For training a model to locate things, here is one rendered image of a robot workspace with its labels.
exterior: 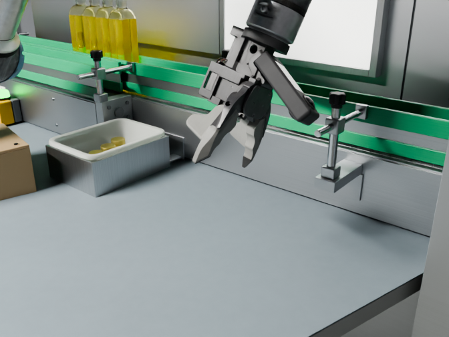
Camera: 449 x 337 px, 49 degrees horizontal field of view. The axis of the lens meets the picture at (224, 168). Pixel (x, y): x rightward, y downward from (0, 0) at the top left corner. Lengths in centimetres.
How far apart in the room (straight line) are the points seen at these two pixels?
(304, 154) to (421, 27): 34
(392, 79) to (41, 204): 78
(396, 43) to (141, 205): 62
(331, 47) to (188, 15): 43
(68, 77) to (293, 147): 67
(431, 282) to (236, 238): 33
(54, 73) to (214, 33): 46
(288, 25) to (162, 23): 79
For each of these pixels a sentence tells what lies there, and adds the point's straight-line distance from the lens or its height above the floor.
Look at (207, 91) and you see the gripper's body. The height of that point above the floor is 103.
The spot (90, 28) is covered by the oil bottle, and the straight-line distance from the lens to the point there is 147.
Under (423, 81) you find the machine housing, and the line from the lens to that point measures 111.
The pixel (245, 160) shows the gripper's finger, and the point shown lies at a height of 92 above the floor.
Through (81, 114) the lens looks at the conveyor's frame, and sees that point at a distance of 136.
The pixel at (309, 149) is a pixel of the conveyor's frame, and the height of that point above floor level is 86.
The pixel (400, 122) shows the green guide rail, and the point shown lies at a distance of 93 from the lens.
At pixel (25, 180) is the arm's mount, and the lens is 112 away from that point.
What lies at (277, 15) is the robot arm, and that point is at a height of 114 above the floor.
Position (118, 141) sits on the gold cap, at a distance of 120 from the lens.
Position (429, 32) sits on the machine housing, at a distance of 109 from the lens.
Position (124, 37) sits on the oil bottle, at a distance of 137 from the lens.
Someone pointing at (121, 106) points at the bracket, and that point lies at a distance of 131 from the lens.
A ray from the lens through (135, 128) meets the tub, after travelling 124.
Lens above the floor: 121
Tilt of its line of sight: 23 degrees down
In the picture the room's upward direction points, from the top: straight up
